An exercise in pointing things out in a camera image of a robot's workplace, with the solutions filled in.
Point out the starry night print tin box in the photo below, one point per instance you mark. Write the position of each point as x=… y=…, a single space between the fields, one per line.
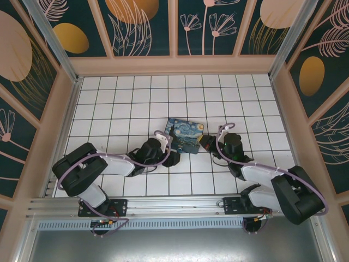
x=185 y=131

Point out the small blue padlock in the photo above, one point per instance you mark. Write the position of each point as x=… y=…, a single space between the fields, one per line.
x=180 y=149

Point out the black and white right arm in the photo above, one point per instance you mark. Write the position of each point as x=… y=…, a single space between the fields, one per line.
x=294 y=196

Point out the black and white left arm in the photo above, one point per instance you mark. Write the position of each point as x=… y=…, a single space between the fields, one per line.
x=81 y=169

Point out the grey steel sheet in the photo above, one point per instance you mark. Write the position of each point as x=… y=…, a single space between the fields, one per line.
x=174 y=245

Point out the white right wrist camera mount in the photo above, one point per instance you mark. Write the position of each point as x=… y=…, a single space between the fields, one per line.
x=223 y=132

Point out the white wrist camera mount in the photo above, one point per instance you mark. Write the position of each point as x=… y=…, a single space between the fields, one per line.
x=223 y=132
x=165 y=139

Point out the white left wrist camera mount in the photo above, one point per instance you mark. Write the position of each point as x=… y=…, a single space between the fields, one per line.
x=165 y=139

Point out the aluminium frame rail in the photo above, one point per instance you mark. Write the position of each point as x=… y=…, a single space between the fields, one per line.
x=174 y=204

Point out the wall panel with pink flowers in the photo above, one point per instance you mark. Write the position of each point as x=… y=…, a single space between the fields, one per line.
x=196 y=41

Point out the wall panel with pink feathers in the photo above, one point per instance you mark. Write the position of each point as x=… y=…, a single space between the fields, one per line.
x=332 y=142

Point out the wall panel with orange oval and feather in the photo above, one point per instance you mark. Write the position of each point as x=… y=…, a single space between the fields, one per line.
x=310 y=76

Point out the aluminium corner post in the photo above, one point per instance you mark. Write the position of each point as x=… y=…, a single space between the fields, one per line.
x=54 y=41
x=289 y=41

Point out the wall panel with single flower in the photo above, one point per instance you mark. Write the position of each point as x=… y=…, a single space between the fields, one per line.
x=11 y=152

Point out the wall panel with beige circle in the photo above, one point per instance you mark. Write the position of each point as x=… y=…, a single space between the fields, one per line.
x=272 y=13

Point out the wall panel with orange circle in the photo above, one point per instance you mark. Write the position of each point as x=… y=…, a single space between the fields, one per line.
x=131 y=11

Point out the wall panel with large beige disc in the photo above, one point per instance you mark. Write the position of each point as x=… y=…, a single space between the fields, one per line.
x=13 y=54

